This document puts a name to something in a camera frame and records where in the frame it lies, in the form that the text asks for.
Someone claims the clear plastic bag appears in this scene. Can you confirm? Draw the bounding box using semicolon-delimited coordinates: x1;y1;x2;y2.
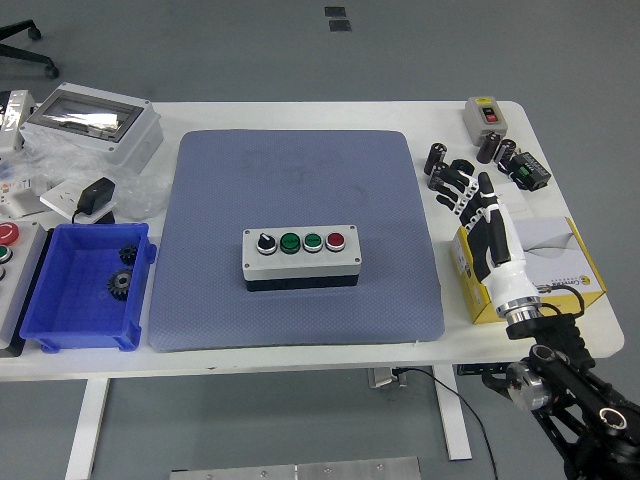
0;134;171;221

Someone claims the small white printed box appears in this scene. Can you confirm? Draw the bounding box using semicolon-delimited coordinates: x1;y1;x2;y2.
0;177;39;219

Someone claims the grey red-black switch box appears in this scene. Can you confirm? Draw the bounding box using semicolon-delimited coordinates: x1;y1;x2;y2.
461;95;509;147

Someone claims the black module with green terminals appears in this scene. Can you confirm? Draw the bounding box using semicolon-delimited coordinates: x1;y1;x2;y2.
507;152;552;191

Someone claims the blue plastic bin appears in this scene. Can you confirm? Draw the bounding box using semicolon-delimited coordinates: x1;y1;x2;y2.
18;222;158;354

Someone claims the black cylindrical capacitor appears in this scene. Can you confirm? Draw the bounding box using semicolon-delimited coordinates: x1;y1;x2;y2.
476;130;503;165
427;161;450;192
423;141;448;176
494;138;518;169

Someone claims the black office chair base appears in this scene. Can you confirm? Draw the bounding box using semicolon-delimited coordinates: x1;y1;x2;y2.
0;18;60;80

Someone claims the black table control panel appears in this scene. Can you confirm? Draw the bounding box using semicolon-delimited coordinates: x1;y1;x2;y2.
455;363;504;377

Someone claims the yellow white cardboard box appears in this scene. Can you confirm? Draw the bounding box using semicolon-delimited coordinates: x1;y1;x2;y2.
449;215;608;325

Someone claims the large black gear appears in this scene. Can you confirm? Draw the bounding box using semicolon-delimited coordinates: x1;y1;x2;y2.
105;267;135;303

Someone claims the black power adapter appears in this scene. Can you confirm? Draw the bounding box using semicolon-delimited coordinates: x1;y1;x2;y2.
71;176;117;226

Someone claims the blue-grey table mat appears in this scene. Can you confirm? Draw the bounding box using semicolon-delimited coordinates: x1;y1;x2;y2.
148;128;446;354

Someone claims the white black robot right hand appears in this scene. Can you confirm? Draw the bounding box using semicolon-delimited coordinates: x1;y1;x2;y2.
429;160;542;309

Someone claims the grey four-button control box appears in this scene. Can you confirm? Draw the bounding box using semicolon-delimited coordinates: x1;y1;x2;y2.
241;224;362;293

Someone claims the silver metal plate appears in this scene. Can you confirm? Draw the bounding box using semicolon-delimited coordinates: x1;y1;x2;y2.
169;455;422;480

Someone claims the white table leg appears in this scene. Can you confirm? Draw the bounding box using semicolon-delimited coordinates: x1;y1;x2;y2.
433;367;474;461
64;378;110;480

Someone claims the white wall socket plate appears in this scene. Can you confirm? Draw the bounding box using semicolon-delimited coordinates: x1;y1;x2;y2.
39;178;116;225

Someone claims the black cable under table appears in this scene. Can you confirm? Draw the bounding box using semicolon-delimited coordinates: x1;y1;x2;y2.
394;367;499;480

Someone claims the grey bracket under table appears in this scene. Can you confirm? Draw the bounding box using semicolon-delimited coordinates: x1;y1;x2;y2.
368;367;409;390

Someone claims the grey emergency-stop control box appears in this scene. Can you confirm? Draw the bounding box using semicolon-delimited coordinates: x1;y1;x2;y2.
0;221;55;358

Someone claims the grey enclosure with clear lid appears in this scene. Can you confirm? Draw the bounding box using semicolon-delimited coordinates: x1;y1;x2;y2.
19;82;165;169

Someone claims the white silver device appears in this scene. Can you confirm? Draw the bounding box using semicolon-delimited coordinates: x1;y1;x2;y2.
0;88;37;154

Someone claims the white wall switch plate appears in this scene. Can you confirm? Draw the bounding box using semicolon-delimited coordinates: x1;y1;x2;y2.
492;182;532;217

